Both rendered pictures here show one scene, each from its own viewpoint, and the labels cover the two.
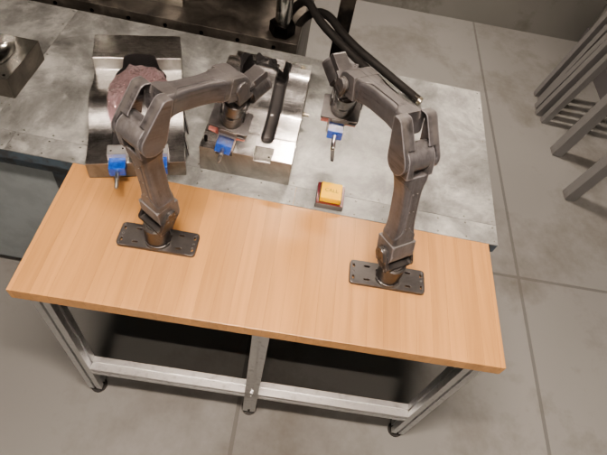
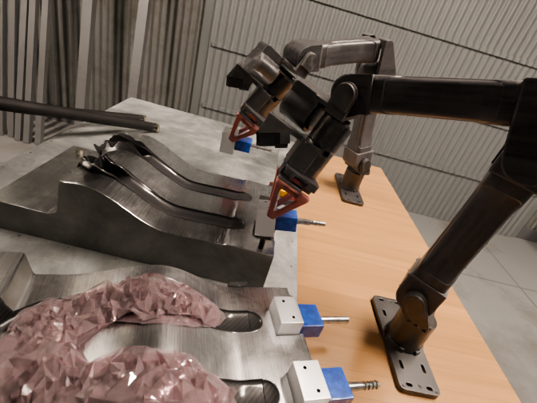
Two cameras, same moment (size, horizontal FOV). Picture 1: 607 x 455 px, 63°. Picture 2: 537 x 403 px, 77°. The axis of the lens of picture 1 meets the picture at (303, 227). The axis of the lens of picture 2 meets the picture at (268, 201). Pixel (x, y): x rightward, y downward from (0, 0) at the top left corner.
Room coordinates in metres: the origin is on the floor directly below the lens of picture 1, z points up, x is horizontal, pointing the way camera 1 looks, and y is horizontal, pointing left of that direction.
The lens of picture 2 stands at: (0.98, 0.80, 1.26)
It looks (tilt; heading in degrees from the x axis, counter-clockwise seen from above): 29 degrees down; 269
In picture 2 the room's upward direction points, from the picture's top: 17 degrees clockwise
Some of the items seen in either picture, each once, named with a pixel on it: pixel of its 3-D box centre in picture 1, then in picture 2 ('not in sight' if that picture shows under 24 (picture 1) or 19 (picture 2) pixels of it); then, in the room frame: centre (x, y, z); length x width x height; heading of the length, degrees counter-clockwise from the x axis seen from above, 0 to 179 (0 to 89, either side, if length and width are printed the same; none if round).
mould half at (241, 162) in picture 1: (261, 103); (158, 195); (1.19, 0.21, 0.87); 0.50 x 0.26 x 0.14; 3
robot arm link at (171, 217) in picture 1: (156, 213); (421, 300); (0.67, 0.35, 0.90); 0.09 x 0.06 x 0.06; 61
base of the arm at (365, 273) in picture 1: (390, 270); (352, 179); (0.71, -0.24, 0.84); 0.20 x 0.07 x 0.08; 94
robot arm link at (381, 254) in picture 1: (395, 254); (358, 162); (0.72, -0.24, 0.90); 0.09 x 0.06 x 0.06; 125
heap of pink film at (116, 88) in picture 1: (139, 90); (125, 337); (1.09, 0.56, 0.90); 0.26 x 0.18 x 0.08; 20
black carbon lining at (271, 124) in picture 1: (258, 93); (166, 178); (1.17, 0.22, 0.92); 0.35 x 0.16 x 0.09; 3
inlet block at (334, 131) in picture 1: (334, 133); (247, 145); (1.06, -0.03, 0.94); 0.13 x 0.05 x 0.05; 3
